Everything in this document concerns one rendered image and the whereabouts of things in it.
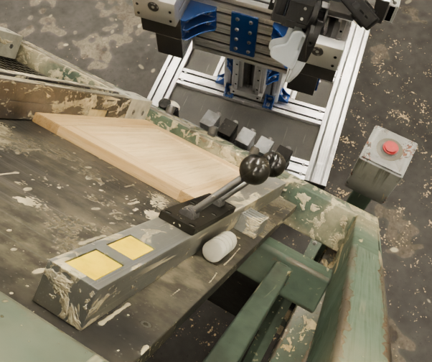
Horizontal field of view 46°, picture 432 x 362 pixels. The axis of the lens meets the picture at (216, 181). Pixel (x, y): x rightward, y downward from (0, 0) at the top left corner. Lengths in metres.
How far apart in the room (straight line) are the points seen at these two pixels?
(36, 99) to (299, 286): 0.60
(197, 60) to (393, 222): 1.14
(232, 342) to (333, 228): 0.73
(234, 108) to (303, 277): 1.38
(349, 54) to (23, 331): 2.35
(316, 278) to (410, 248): 1.38
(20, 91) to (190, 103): 1.41
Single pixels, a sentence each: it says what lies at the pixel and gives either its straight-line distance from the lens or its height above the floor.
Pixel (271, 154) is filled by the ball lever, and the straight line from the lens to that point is 0.73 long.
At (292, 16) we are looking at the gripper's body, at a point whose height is 1.49.
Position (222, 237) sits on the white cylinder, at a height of 1.42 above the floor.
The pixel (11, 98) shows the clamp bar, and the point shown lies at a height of 1.36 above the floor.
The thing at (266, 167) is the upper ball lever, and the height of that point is 1.53.
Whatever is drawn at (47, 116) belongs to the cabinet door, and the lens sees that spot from 1.00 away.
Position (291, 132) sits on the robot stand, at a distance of 2.23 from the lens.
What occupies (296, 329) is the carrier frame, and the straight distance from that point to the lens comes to 1.32.
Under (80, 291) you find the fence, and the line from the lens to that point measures 0.43.
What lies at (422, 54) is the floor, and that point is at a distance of 2.95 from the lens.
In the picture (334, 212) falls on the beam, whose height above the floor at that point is 0.90.
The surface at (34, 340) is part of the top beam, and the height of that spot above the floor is 1.85.
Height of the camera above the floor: 2.07
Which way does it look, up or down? 63 degrees down
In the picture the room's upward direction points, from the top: 1 degrees clockwise
